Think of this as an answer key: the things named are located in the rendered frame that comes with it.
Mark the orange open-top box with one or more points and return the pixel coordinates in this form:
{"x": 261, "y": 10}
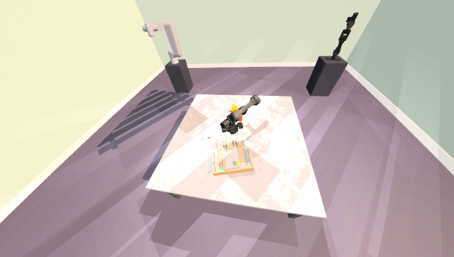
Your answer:
{"x": 230, "y": 161}

